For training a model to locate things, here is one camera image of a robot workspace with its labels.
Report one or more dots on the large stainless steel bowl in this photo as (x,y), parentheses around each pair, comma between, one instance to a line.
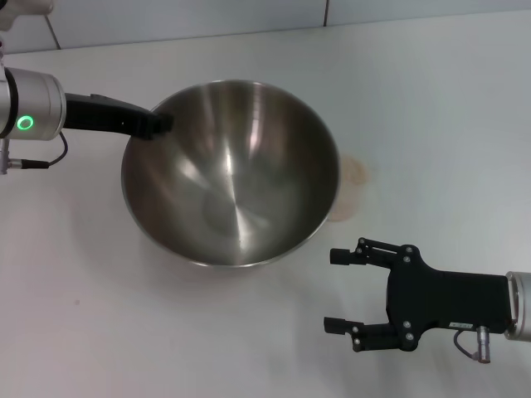
(232,174)

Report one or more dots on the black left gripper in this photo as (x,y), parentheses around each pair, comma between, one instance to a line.
(95,114)

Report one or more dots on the clear plastic measuring cup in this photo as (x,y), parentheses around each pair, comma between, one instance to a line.
(360,170)

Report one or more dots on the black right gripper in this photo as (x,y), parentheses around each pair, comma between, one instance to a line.
(448,298)

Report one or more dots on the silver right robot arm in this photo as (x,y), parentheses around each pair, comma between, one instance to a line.
(522,307)

